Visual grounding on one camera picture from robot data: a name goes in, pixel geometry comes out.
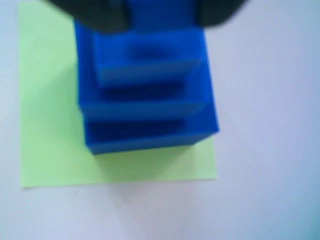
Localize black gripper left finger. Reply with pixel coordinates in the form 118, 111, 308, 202
46, 0, 131, 34

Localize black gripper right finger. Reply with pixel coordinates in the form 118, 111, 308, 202
197, 0, 250, 28

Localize tiny blue cube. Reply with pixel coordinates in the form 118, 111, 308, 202
126, 0, 200, 60

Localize small blue cube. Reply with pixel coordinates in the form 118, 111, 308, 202
91, 24, 207, 88

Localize medium blue cube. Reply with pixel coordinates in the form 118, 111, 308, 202
73, 19, 216, 118

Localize green paper square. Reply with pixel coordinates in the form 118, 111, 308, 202
17, 0, 218, 191

